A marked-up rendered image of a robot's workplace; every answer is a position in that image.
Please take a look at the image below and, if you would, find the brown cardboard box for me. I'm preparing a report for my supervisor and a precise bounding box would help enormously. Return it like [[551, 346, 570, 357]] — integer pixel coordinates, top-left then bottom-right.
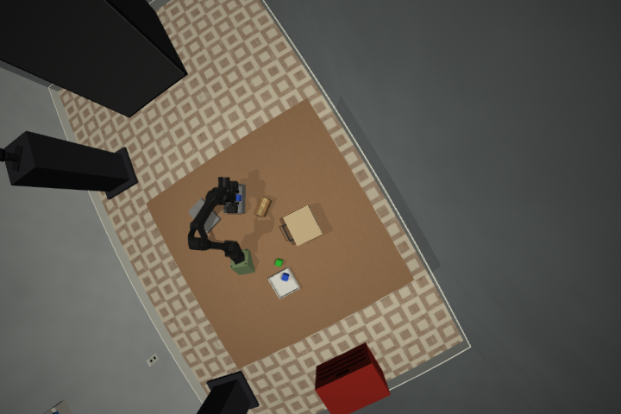
[[255, 197, 272, 217]]

